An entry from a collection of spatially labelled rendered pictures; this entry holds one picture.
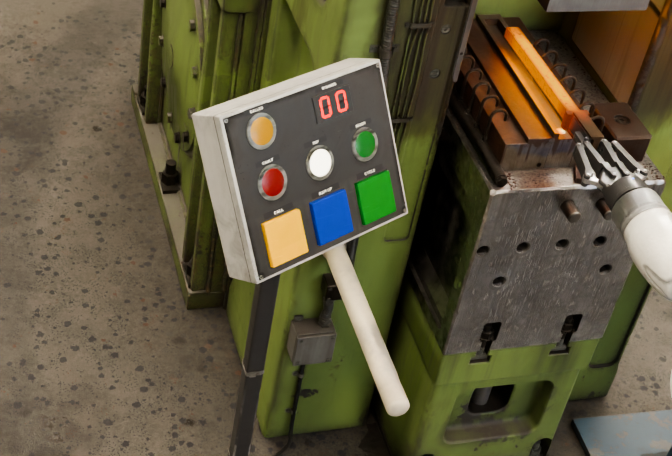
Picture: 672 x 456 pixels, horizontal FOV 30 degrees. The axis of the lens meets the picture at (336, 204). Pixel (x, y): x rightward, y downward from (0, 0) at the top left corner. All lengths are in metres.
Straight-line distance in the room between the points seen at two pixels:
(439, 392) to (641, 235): 0.79
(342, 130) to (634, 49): 0.80
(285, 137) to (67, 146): 1.86
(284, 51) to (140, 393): 0.92
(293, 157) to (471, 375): 0.90
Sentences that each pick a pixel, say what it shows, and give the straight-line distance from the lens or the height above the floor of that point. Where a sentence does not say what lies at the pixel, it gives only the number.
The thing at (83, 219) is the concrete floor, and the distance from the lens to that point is 3.55.
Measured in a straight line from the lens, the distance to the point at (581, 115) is 2.38.
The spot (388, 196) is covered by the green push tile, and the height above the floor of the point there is 1.01.
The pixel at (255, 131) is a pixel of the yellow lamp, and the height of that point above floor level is 1.17.
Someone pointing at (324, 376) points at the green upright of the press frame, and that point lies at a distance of 2.91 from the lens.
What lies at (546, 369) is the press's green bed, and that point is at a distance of 2.83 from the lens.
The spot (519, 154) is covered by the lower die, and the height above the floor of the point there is 0.95.
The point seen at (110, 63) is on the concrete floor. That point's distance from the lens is 4.16.
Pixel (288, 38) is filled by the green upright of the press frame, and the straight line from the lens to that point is 2.73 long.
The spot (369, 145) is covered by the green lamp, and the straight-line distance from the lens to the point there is 2.11.
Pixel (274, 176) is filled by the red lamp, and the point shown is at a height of 1.10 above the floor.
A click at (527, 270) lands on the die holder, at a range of 2.56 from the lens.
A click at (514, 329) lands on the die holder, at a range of 2.68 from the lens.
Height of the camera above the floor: 2.33
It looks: 39 degrees down
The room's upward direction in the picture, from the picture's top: 11 degrees clockwise
